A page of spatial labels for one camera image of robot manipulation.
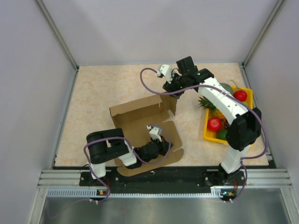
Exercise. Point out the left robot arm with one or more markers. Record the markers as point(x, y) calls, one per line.
point(103, 146)

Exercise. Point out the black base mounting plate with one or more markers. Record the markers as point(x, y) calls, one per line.
point(165, 180)

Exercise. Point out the red apple near front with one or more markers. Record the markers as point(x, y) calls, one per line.
point(214, 124)

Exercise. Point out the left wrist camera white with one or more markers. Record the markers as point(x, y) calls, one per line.
point(155, 132)

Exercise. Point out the red apple at back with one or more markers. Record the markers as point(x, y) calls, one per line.
point(240, 95)

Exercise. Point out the left aluminium corner post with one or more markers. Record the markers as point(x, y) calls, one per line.
point(54, 29)

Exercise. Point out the red apple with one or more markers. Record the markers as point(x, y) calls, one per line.
point(240, 95)
point(214, 124)

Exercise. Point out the brown cardboard box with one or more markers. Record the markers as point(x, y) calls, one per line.
point(133, 118)

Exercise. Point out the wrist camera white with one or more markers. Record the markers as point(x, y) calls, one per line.
point(155, 132)
point(165, 71)

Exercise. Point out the green netted melon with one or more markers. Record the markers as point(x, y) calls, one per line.
point(228, 88)

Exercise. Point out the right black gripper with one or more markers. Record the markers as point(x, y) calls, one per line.
point(170, 87)

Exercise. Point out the toy pineapple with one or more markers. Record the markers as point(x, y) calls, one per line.
point(204, 103)

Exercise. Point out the aluminium frame rail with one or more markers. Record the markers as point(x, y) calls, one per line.
point(54, 186)

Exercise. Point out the right aluminium corner post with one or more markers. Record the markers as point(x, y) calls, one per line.
point(279, 4)

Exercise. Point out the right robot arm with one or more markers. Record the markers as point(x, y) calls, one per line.
point(244, 123)

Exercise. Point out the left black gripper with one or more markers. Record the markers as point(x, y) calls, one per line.
point(164, 144)

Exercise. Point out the green apple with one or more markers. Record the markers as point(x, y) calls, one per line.
point(221, 134)

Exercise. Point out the aluminium corner post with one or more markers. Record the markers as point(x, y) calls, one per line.
point(54, 29)
point(279, 4)

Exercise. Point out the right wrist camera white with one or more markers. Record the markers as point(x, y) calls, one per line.
point(165, 71)

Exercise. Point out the yellow plastic fruit tray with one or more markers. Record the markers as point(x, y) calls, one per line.
point(211, 136)

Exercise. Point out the dark purple grape bunch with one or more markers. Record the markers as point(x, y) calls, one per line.
point(225, 125)

